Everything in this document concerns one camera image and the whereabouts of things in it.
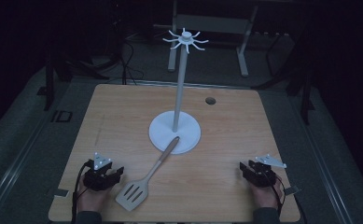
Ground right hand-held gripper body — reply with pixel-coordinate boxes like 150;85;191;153
247;153;287;189

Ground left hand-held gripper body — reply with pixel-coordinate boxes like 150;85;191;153
82;151;115;192

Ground grey slotted spatula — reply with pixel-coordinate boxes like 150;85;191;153
115;135;181;212

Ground white hook stand rack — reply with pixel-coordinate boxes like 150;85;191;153
148;27;210;155

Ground person's right hand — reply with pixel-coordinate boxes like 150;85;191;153
249;180;285;210

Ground person's left hand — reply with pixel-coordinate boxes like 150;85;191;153
76;175;115;215

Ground grey tape strip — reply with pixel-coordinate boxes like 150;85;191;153
53;188;70;198
283;185;300;197

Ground dark metal stand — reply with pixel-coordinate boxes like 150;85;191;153
36;46;110;112
251;31;316;126

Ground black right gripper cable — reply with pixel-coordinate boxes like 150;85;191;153
271;174;286;217

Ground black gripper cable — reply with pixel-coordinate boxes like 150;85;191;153
271;174;286;217
70;162;91;224

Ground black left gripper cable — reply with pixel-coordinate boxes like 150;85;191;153
70;162;91;224

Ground black floor cables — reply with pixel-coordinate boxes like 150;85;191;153
119;38;146;86

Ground grey metal desk frame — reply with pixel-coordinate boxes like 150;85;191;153
167;0;259;77

